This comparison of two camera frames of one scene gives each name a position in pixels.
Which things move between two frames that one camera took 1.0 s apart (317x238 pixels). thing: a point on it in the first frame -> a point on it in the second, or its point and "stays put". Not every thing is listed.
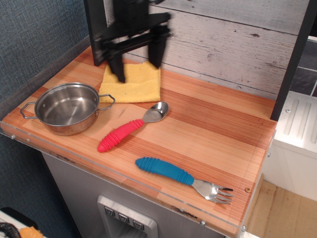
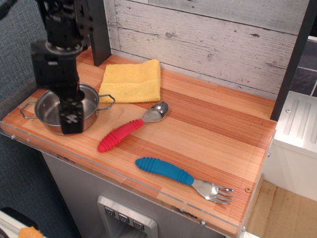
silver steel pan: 67,108 stays put
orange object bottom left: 30,232 stays put
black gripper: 159,33 -> 54,68
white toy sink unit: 292,159 stays put
